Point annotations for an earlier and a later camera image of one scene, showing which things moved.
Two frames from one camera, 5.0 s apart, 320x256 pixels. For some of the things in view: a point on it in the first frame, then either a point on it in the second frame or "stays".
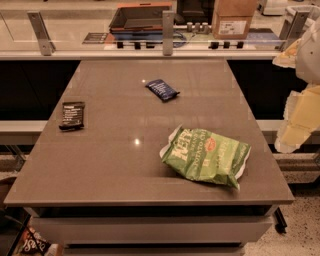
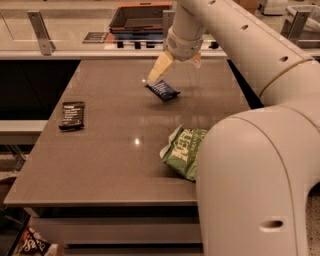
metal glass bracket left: [47, 46] stays
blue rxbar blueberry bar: [162, 90] stays
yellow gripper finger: [288, 58] → [197, 60]
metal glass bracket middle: [168, 32] stays
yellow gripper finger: [301, 118] → [160, 67]
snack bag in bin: [32, 244] stays
